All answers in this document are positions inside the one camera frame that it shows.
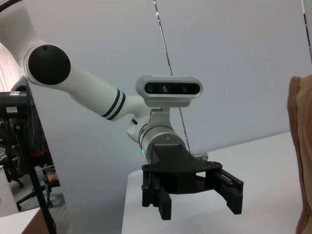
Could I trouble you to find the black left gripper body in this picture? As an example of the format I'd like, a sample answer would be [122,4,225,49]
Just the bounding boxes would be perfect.
[141,142,224,195]

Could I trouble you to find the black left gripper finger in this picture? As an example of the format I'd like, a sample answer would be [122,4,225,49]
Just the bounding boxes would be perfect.
[141,170,173,221]
[204,168,244,215]

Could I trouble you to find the khaki canvas food bag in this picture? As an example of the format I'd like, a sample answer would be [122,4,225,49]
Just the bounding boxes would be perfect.
[287,74,312,234]

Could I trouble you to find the black office chair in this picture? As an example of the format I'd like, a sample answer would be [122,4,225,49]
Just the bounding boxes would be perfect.
[0,80,58,234]
[0,117,61,210]

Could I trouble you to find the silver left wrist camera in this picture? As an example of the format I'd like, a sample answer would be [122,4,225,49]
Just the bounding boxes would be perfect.
[136,75,203,127]

